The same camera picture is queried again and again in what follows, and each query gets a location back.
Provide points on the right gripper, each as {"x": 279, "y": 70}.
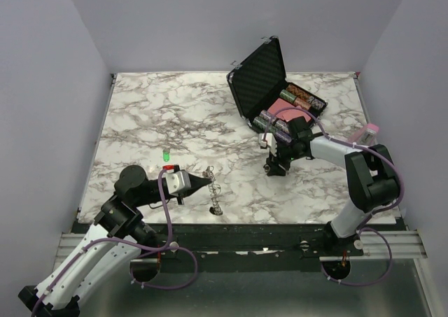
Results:
{"x": 273, "y": 163}

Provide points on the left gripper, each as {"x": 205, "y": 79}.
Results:
{"x": 196, "y": 183}

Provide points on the green key tag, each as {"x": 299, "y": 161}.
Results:
{"x": 166, "y": 155}

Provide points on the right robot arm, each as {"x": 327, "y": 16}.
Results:
{"x": 373, "y": 183}

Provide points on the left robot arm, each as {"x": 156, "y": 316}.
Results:
{"x": 117, "y": 235}

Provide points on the pink card deck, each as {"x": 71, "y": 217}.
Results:
{"x": 281, "y": 109}

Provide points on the black poker chip case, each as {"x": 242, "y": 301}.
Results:
{"x": 259, "y": 87}

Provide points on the pink holder block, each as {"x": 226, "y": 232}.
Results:
{"x": 365, "y": 136}

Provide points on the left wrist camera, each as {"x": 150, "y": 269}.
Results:
{"x": 177, "y": 182}

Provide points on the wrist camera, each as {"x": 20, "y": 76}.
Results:
{"x": 268, "y": 141}
{"x": 177, "y": 182}

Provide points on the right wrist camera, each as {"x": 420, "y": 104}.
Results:
{"x": 268, "y": 141}

